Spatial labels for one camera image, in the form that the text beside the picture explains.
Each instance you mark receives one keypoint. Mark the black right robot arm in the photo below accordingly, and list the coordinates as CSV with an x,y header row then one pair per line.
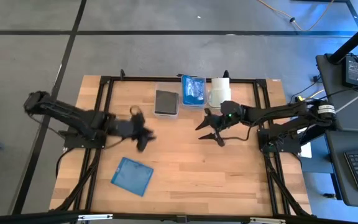
x,y
275,113

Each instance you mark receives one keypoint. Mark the white box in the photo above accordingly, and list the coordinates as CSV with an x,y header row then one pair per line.
x,y
306,151

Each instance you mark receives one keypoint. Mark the small black plug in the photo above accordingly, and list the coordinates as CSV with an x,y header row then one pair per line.
x,y
328,195

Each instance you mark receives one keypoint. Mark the blue jewel case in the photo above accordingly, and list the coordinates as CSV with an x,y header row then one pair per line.
x,y
131,177
193,93

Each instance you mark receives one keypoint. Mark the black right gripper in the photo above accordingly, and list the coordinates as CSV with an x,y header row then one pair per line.
x,y
230,113

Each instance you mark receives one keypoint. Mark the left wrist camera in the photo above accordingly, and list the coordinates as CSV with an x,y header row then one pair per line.
x,y
141,145

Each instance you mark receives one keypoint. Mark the black power adapter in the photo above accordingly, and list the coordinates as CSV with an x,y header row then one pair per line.
x,y
353,71

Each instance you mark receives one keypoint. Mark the black overhead gantry bar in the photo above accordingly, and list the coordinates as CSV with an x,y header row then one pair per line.
x,y
26,217

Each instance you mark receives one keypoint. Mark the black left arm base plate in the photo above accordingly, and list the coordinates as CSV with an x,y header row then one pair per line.
x,y
73,142

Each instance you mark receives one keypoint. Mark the black aluminium table frame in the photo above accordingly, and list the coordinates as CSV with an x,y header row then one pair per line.
x,y
132,79

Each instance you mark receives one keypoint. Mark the clear plastic bin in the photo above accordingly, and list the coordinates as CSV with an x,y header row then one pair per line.
x,y
194,106
166,117

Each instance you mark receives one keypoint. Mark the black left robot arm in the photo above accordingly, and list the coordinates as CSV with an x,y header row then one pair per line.
x,y
73,116

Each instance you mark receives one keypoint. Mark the black diagonal pole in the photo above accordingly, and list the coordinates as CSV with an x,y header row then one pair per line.
x,y
356,40
317,133

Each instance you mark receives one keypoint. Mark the black jewel case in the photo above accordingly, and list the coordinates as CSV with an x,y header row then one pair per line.
x,y
166,102

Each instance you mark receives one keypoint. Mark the white cylindrical roll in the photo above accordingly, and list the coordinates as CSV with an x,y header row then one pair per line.
x,y
220,90

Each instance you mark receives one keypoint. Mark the dark grey desk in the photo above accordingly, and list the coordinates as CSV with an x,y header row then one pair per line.
x,y
337,174
328,77

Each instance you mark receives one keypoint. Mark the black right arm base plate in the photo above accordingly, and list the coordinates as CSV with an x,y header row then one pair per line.
x,y
291,147

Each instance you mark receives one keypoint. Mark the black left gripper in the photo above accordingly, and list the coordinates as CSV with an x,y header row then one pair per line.
x,y
129,128

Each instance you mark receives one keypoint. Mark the silver frame bracket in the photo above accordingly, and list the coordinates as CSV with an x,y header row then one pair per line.
x,y
267,220
95,216

